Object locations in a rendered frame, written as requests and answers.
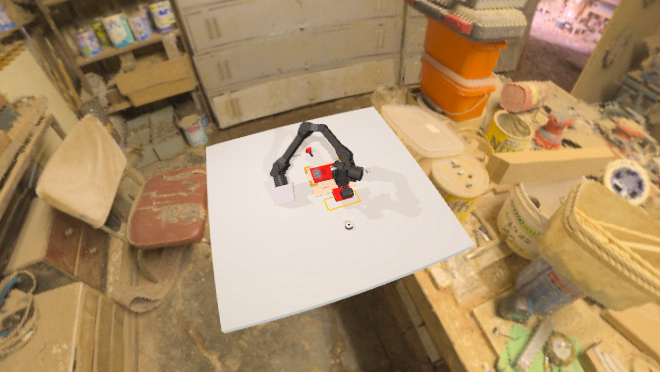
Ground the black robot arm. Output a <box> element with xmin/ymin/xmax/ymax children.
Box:
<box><xmin>270</xmin><ymin>121</ymin><xmax>364</xmax><ymax>188</ymax></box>

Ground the red toy car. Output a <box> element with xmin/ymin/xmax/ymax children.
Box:
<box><xmin>310</xmin><ymin>163</ymin><xmax>334</xmax><ymax>183</ymax></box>

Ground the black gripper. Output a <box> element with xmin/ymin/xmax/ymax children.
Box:
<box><xmin>332</xmin><ymin>169</ymin><xmax>354</xmax><ymax>199</ymax></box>

